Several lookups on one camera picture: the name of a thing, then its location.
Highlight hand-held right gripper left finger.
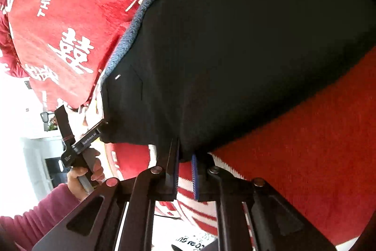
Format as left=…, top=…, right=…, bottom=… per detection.
left=32, top=138, right=180, bottom=251

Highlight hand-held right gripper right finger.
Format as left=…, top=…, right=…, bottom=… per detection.
left=190, top=152, right=337, bottom=251

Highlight black pants with blue waistband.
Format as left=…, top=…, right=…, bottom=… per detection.
left=100, top=0, right=376, bottom=163

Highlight person's left forearm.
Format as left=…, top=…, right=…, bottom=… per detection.
left=0, top=183, right=81, bottom=251

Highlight person's left hand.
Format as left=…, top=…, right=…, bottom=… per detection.
left=67, top=148, right=106, bottom=201

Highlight white cabinet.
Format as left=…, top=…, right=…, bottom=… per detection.
left=20, top=136, right=69, bottom=195

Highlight white printed object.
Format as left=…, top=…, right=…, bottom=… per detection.
left=172, top=232, right=218, bottom=251

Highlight red printed blanket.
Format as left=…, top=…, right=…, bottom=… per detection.
left=0, top=0, right=376, bottom=243

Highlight red embroidered cushion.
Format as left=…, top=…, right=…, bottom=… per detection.
left=0, top=0, right=30, bottom=78

